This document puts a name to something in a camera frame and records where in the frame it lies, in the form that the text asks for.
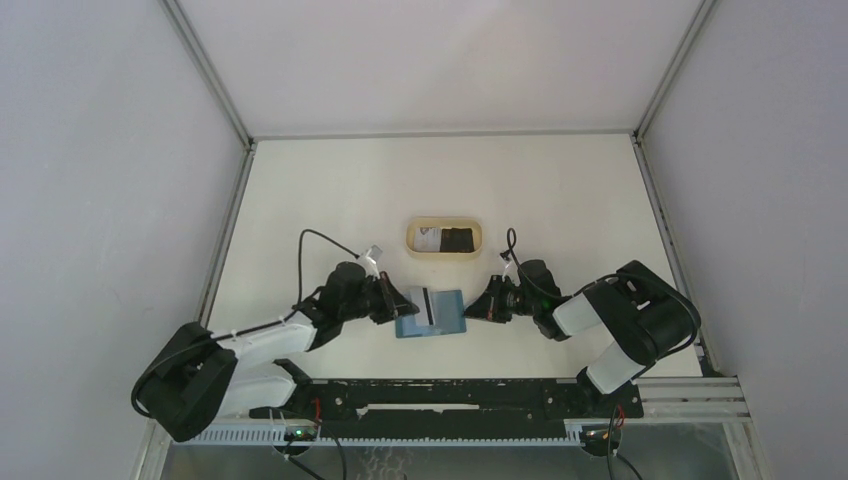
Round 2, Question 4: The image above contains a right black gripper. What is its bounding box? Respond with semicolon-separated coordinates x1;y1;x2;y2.
463;273;539;323

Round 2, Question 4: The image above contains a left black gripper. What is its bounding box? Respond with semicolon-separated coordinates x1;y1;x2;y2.
339;271;418;324

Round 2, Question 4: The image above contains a white card with black stripe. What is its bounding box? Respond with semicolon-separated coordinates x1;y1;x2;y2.
404;287;435;333

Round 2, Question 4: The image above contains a blue card holder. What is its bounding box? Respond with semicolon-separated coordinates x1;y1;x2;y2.
395;289;467;339

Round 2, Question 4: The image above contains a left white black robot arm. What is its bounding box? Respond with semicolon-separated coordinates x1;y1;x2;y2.
130;262;420;442

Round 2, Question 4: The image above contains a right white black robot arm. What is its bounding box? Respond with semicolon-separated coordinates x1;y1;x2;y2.
464;259;701;416

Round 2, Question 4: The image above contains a white card in tray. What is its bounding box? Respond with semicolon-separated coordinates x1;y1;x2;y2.
413;227;442;253

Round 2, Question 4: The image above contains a black card in tray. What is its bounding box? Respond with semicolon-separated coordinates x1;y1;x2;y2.
439;228;476;254

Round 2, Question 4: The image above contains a beige oval tray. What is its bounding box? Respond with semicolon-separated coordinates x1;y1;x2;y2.
406;217;483;261

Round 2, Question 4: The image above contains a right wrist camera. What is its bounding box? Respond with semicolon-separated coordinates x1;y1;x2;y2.
502;259;517;280

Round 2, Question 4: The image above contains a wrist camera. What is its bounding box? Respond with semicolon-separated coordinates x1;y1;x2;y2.
502;259;517;280
357;245;383;278

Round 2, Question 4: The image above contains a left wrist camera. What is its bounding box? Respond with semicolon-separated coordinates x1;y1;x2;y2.
357;245;383;278

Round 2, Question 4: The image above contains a left black cable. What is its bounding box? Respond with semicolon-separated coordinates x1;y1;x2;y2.
296;229;362;306

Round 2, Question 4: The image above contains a black cable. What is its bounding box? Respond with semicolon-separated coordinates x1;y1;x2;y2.
498;227;702;480
296;229;362;306

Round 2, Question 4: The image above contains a black mounting base plate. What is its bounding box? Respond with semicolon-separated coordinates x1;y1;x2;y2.
248;360;645;441

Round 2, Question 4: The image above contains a right black cable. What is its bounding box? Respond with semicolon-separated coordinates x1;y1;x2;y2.
498;227;702;480

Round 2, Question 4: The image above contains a white toothed cable duct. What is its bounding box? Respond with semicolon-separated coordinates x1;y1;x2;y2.
185;422;583;447

